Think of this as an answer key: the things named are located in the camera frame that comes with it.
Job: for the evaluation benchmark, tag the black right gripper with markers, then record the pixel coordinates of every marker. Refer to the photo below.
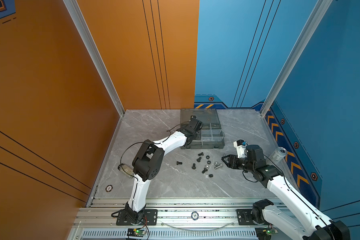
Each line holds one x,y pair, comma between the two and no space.
232,159

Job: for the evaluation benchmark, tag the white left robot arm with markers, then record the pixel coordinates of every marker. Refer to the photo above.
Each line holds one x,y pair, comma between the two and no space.
148,161

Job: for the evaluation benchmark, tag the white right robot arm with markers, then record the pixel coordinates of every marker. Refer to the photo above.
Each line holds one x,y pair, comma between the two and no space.
309,222

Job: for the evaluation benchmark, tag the grey plastic organizer box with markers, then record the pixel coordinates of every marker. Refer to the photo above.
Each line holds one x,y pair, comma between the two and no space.
211,135

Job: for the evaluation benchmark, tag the round floor marker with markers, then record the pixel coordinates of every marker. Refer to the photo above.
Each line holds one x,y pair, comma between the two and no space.
109,188

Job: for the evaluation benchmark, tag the green circuit board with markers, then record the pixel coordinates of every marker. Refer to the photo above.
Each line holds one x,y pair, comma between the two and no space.
136,233

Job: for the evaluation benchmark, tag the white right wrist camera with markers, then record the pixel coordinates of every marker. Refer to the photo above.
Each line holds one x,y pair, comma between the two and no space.
240,146

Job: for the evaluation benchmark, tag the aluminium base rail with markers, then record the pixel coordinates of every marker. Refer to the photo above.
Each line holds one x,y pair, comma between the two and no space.
189,218

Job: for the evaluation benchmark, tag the left aluminium corner post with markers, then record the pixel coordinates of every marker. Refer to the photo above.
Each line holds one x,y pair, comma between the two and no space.
89,42

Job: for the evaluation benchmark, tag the aluminium corner post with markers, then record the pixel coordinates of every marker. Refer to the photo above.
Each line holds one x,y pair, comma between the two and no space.
306,34
89,42

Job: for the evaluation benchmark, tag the right aluminium corner post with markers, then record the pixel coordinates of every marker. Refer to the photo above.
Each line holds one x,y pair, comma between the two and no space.
306,34

